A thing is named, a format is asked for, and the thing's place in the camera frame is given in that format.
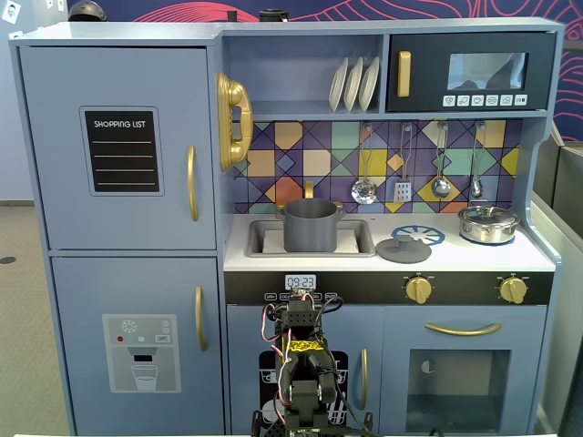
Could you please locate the gray round lid with knob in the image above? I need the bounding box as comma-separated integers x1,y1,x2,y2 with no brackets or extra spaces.
374,236,433,264

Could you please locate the shiny steel pot lid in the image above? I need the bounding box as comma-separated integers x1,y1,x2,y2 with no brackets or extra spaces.
458,204,521,225

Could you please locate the gray plastic pot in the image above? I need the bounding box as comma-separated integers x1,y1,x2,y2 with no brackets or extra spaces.
276,198,343,253

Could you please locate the gray toy sink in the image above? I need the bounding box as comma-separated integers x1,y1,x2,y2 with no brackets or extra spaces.
245,218,377,259

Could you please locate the digital clock display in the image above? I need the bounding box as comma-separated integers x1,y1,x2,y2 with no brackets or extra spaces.
284,274,317,290

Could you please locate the metal slotted skimmer spoon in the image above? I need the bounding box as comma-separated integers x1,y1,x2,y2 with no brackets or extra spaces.
350,123,379,205

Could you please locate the black control panel strip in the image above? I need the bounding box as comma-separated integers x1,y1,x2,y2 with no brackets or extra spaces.
224,271,556,307

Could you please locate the metal slotted spatula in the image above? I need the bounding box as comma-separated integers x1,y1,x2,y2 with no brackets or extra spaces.
393,122,414,204

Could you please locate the blue dishwasher door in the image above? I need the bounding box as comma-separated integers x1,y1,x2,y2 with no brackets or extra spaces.
226,304,384,436

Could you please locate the gold toy telephone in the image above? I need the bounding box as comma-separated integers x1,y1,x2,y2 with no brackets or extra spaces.
216,71,254,173

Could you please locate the white toy plate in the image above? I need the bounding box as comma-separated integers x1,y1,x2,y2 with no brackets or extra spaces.
328,56,350,113
343,56,364,113
358,56,381,112

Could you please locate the gold stove knob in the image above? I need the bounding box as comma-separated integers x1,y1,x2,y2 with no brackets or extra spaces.
498,275,529,305
404,275,434,305

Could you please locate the metal ladle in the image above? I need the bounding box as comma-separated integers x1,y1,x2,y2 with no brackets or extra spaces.
430,121,452,199

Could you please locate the black shopping list board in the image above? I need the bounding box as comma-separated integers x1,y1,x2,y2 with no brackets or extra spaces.
79,106,165,197

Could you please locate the gray ice dispenser panel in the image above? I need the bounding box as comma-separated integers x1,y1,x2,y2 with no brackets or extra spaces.
101,313,182,394

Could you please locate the blue oven door with window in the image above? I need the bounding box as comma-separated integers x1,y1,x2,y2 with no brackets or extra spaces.
383,305,547,436

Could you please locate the small metal spoon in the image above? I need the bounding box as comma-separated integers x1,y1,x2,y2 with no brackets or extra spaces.
469,120,486,198

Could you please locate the black microwave door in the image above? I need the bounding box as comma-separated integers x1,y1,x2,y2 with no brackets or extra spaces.
385,31,557,113

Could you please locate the blue freezer door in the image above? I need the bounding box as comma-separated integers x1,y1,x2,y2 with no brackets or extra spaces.
50,256,225,436

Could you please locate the blue fridge door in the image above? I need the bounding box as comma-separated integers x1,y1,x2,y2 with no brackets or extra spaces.
18,45,218,250

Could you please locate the blue toy kitchen unit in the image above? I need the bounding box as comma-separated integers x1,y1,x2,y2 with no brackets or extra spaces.
8,16,566,436

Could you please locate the gray partition panel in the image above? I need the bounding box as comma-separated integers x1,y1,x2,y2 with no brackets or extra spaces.
530,122,583,437

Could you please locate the black helmet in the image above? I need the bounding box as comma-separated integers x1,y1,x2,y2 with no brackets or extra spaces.
66,0,108,23

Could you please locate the black servo cable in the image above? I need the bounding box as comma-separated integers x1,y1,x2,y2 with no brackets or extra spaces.
316,294,382,432

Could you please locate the red white servo cable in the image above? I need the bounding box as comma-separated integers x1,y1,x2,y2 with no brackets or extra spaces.
259,290,315,429

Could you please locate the gold curved fridge handle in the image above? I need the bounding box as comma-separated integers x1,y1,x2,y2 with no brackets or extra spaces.
186,145,200,223

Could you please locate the gold curved freezer handle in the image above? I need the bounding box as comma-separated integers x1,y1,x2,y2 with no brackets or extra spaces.
194,285,209,352

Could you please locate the gold dishwasher handle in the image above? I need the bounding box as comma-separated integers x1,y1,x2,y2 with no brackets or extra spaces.
359,348,369,411

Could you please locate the gold microwave handle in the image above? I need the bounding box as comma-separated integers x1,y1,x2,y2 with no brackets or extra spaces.
396,50,412,98

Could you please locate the gold oven handle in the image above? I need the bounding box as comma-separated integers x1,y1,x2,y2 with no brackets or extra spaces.
424,321,503,337

